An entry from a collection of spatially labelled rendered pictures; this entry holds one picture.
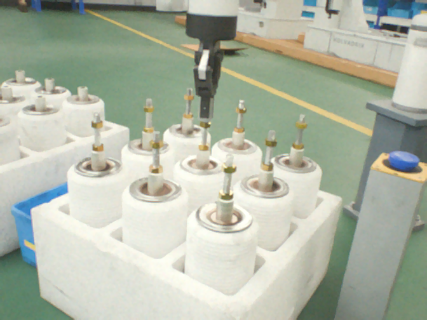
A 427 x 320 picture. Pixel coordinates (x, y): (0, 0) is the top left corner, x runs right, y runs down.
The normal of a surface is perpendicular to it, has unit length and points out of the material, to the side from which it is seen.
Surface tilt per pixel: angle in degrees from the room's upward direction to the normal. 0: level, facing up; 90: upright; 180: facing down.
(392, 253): 90
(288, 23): 90
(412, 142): 90
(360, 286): 90
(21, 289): 0
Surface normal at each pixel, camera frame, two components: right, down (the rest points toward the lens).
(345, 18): -0.88, 0.12
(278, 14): 0.46, 0.38
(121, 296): -0.55, 0.29
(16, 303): 0.07, -0.91
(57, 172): 0.84, 0.26
